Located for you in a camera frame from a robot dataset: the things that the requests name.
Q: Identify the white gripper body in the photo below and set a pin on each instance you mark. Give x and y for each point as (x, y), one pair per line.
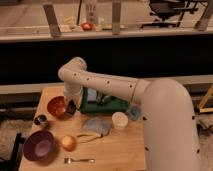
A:
(73, 92)

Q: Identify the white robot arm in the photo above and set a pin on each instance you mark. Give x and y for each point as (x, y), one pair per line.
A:
(170, 134)

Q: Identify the red bowl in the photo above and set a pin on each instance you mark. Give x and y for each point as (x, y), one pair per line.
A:
(57, 106)

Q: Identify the purple bowl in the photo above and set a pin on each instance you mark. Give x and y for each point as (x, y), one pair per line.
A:
(38, 145)

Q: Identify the green rack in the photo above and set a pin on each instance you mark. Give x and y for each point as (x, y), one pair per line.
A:
(96, 102)

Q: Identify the small black cup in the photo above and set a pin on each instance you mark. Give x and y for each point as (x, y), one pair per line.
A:
(40, 120)

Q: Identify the grey blue cloth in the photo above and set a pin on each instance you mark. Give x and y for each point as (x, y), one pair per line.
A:
(97, 125)

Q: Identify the yellow apple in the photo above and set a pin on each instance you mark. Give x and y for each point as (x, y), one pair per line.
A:
(68, 143)

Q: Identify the white cup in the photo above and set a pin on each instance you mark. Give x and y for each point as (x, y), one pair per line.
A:
(119, 120)

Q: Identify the blue sponge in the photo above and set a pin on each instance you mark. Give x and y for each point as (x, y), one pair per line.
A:
(134, 113)

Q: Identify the red apple on shelf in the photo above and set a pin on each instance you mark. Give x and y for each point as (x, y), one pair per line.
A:
(86, 26)

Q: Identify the silver fork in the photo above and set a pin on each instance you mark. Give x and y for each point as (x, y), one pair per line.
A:
(71, 160)

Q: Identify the black office chair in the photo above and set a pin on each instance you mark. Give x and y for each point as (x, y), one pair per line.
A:
(169, 12)

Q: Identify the yellow black tool stand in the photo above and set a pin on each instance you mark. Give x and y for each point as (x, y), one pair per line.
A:
(201, 106)

